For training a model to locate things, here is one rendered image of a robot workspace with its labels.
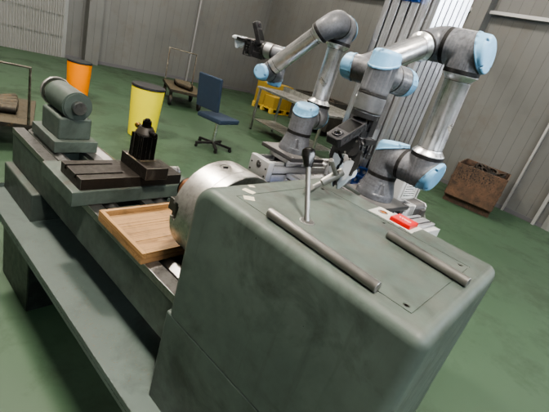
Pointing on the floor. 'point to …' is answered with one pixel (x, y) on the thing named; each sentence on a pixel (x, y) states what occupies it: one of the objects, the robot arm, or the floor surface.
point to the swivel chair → (207, 85)
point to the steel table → (294, 103)
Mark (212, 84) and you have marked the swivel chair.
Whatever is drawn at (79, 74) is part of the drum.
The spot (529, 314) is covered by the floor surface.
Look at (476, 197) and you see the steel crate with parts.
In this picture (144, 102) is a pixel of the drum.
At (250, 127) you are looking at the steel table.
